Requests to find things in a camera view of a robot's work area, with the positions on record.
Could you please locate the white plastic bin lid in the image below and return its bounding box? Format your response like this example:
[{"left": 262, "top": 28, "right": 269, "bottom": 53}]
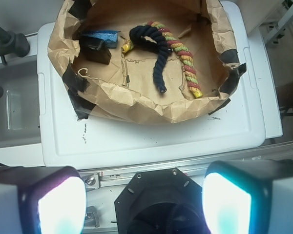
[{"left": 37, "top": 1, "right": 283, "bottom": 169}]

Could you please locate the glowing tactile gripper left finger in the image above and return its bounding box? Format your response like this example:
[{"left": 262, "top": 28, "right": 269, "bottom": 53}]
[{"left": 0, "top": 166, "right": 86, "bottom": 234}]

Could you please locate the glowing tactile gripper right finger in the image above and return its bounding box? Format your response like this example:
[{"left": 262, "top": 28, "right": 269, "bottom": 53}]
[{"left": 202, "top": 159, "right": 293, "bottom": 234}]

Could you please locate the blue sponge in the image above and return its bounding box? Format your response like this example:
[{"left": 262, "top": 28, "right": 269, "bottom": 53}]
[{"left": 82, "top": 30, "right": 119, "bottom": 48}]

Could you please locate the crumpled brown paper tray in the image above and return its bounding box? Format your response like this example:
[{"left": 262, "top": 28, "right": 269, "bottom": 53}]
[{"left": 48, "top": 0, "right": 246, "bottom": 124}]

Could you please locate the black rectangular block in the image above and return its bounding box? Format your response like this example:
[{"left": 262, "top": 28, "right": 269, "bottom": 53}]
[{"left": 79, "top": 36, "right": 111, "bottom": 65}]

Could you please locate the grey metal frame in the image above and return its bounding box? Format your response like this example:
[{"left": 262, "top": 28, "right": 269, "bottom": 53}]
[{"left": 260, "top": 0, "right": 293, "bottom": 46}]

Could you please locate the red green yellow twisted rope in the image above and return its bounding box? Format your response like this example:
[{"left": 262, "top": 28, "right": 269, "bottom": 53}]
[{"left": 121, "top": 21, "right": 203, "bottom": 99}]

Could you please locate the black octagonal mount plate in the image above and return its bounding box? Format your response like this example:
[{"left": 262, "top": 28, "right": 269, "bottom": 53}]
[{"left": 114, "top": 168, "right": 210, "bottom": 234}]

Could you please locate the clear plastic bin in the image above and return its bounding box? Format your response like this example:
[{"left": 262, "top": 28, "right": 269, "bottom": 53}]
[{"left": 0, "top": 56, "right": 41, "bottom": 148}]

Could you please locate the black clamp knob handle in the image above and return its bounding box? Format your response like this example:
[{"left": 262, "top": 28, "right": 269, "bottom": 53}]
[{"left": 0, "top": 27, "right": 30, "bottom": 65}]

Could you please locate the dark blue twisted rope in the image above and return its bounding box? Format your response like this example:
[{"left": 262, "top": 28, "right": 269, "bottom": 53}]
[{"left": 129, "top": 25, "right": 173, "bottom": 95}]

